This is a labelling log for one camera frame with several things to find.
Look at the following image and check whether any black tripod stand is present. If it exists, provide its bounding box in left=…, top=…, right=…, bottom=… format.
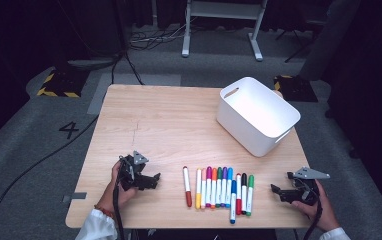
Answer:
left=274, top=18, right=324, bottom=64

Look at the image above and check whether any grey curtain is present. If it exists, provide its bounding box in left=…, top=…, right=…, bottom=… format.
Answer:
left=298, top=0, right=362, bottom=82

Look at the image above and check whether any violet cap marker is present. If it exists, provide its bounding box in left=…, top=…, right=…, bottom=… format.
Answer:
left=220, top=166, right=229, bottom=208

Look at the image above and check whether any light green cap marker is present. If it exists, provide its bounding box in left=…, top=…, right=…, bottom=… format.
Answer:
left=245, top=174, right=256, bottom=217

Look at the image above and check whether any person's left hand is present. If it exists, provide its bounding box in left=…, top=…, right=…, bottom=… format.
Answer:
left=96, top=160, right=139, bottom=214

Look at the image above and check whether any magenta cap marker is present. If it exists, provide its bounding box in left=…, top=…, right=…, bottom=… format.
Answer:
left=205, top=166, right=213, bottom=209

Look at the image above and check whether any person's right hand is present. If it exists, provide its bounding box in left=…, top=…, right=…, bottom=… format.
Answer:
left=290, top=179, right=342, bottom=233

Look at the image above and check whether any orange bead bracelet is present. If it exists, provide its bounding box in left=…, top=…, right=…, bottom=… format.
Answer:
left=93, top=204, right=115, bottom=220

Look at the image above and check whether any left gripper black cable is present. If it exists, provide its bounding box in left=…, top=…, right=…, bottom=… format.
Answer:
left=112, top=156, right=127, bottom=240

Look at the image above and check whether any white metal table frame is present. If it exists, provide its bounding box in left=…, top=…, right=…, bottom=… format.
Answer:
left=181, top=0, right=269, bottom=63

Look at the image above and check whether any long black floor cable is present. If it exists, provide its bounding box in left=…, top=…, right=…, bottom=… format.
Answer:
left=0, top=114, right=101, bottom=240

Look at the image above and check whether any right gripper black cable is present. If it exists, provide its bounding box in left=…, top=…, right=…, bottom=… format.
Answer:
left=302, top=179, right=324, bottom=240

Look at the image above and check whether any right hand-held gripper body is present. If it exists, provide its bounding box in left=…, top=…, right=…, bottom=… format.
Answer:
left=280, top=166, right=331, bottom=206

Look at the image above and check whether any black cap marker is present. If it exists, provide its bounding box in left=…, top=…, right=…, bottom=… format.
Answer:
left=240, top=172, right=249, bottom=216

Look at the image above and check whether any white plastic bin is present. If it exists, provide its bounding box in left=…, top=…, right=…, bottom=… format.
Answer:
left=216, top=76, right=302, bottom=158

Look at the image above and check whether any bundle of floor cables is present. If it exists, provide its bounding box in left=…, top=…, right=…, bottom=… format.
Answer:
left=128, top=19, right=193, bottom=52

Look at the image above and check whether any grey round stand base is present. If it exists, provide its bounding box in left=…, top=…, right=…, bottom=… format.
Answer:
left=66, top=55, right=122, bottom=72

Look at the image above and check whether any black yellow striped base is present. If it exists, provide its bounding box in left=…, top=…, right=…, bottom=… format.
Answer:
left=36, top=68, right=90, bottom=99
left=273, top=74, right=319, bottom=103

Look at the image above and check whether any orange cap marker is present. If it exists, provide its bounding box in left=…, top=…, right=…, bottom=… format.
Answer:
left=210, top=167, right=218, bottom=210

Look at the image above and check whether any light blue cap marker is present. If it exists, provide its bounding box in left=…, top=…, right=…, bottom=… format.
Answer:
left=225, top=167, right=234, bottom=209

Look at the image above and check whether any yellow cap marker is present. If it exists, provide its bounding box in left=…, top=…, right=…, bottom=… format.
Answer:
left=195, top=168, right=203, bottom=211

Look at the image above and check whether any bright red cap marker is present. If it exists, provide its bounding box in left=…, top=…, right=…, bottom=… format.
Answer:
left=235, top=173, right=243, bottom=216

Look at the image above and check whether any brownish red cap marker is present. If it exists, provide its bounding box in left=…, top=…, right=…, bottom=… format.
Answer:
left=182, top=165, right=193, bottom=208

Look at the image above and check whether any dark blue cap marker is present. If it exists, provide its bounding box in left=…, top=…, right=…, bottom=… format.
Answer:
left=229, top=179, right=238, bottom=225

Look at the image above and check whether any grey floor tape strip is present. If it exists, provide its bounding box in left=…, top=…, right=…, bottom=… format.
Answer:
left=62, top=191, right=88, bottom=204

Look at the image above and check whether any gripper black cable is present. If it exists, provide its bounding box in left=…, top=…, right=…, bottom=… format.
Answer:
left=112, top=156, right=127, bottom=240
left=302, top=179, right=324, bottom=240

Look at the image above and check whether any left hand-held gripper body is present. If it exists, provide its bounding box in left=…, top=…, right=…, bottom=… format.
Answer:
left=117, top=150, right=150, bottom=193

